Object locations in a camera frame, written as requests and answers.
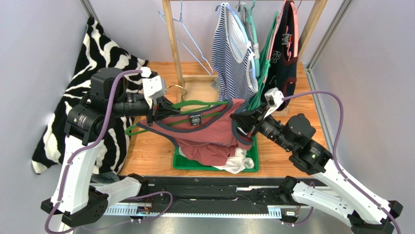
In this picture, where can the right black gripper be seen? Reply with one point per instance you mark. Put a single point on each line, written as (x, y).
(252, 120)

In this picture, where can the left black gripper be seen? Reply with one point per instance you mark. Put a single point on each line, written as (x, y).
(161, 108)

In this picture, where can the green plastic hanger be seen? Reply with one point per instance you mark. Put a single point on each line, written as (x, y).
(191, 103)

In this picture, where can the red tank top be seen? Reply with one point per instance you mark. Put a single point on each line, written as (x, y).
(208, 136)

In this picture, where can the light blue wire hanger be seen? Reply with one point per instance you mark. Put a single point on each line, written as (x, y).
(190, 45)

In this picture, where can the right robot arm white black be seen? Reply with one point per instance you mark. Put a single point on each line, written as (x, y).
(353, 204)

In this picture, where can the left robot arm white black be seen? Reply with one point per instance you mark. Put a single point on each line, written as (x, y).
(75, 199)

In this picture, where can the light blue plastic hanger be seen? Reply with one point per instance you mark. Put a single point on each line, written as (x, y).
(236, 15)

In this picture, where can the navy maroon tank top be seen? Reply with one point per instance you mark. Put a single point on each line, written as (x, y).
(282, 74)

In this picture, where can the green tank top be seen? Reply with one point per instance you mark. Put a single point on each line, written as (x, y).
(255, 101)

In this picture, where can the blue white striped tank top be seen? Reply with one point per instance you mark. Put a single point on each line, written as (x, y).
(231, 58)

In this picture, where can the grey tank top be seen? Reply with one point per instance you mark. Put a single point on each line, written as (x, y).
(247, 21)

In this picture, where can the pink plastic hanger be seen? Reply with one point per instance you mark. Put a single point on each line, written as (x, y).
(289, 24)

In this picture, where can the teal plastic hanger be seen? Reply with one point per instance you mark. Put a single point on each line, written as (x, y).
(255, 48)

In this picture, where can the green plastic tray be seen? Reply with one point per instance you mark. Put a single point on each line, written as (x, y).
(251, 162)

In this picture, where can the zebra print blanket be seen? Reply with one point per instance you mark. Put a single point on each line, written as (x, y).
(97, 51)

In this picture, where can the wooden clothes rack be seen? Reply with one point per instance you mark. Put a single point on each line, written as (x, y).
(196, 86)

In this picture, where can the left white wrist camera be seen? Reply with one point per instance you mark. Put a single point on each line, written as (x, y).
(154, 86)

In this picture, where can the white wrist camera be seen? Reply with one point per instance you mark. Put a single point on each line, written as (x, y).
(274, 98)
(154, 86)

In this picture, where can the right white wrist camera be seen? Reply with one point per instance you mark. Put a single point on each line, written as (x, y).
(274, 98)

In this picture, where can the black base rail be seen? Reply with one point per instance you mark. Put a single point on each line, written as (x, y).
(286, 199)

